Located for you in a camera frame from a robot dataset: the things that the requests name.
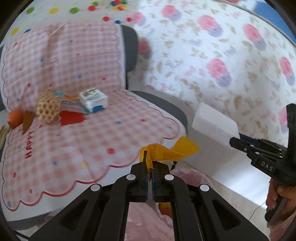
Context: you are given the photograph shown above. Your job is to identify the polka dot wall cloth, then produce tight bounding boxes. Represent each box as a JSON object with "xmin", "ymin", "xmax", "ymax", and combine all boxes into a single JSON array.
[{"xmin": 1, "ymin": 1, "xmax": 139, "ymax": 46}]

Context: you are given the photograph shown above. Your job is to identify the grey padded chair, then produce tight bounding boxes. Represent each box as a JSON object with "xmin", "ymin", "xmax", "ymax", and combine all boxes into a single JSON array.
[{"xmin": 0, "ymin": 24, "xmax": 189, "ymax": 232}]

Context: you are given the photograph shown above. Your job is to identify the orange fruit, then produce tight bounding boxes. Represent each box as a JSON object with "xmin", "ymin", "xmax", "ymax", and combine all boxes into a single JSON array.
[{"xmin": 7, "ymin": 109, "xmax": 23, "ymax": 129}]

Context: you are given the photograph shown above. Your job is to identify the white foam block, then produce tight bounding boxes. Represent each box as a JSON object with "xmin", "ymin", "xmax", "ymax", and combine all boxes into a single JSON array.
[{"xmin": 192, "ymin": 102, "xmax": 240, "ymax": 148}]

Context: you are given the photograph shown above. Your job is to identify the red paper package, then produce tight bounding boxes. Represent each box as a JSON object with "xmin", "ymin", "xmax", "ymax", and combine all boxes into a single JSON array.
[{"xmin": 59, "ymin": 110, "xmax": 86, "ymax": 126}]

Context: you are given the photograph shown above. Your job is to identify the white green milk carton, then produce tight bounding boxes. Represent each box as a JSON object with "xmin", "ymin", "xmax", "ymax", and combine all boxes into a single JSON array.
[{"xmin": 79, "ymin": 88, "xmax": 108, "ymax": 113}]

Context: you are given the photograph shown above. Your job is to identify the yellow plastic wrapper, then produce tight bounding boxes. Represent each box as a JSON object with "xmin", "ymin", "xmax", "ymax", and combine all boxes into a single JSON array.
[{"xmin": 139, "ymin": 137, "xmax": 200, "ymax": 181}]

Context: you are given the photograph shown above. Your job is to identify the person's right hand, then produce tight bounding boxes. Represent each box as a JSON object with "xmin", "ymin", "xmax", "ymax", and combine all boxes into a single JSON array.
[{"xmin": 265, "ymin": 178, "xmax": 296, "ymax": 215}]

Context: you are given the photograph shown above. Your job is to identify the pink checkered cloth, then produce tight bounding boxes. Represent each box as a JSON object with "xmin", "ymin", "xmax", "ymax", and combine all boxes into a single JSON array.
[{"xmin": 1, "ymin": 22, "xmax": 183, "ymax": 212}]

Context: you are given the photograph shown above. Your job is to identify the floral wall cloth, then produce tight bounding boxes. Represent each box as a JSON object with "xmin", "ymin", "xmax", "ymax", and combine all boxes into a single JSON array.
[{"xmin": 129, "ymin": 1, "xmax": 295, "ymax": 145}]

